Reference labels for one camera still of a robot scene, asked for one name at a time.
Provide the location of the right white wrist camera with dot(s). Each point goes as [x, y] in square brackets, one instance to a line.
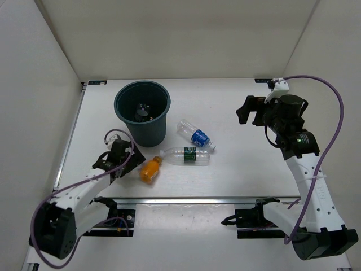
[278, 87]

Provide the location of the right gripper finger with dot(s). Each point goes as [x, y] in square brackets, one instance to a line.
[250, 105]
[259, 119]

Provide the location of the dark teal plastic bin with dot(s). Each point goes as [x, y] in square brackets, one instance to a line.
[150, 133]

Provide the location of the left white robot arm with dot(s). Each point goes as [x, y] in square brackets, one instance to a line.
[61, 220]

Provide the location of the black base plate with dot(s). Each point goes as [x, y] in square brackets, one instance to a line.
[117, 228]
[249, 225]

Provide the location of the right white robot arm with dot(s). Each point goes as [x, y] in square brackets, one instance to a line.
[314, 228]

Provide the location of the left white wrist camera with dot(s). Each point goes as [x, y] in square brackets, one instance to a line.
[109, 142]

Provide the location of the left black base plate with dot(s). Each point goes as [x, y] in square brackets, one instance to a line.
[117, 228]

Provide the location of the clear bottle black label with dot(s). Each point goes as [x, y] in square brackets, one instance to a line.
[142, 112]

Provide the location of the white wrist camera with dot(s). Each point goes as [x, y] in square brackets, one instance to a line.
[109, 142]
[278, 87]

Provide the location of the left black corner label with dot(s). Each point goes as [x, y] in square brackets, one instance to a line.
[97, 82]

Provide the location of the orange plastic bottle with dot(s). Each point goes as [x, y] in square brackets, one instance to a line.
[150, 170]

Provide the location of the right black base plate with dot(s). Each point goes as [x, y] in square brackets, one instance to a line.
[249, 225]

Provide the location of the clear bottle green label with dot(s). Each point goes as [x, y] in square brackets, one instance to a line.
[194, 156]

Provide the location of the clear bottle blue label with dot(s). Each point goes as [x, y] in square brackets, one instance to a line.
[195, 135]

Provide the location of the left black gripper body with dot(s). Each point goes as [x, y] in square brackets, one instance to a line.
[124, 160]

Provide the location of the right black corner label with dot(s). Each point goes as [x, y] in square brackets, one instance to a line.
[262, 80]

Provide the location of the black corner label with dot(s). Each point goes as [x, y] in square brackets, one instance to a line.
[97, 82]
[262, 80]

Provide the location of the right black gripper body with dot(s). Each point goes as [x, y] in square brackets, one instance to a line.
[271, 119]

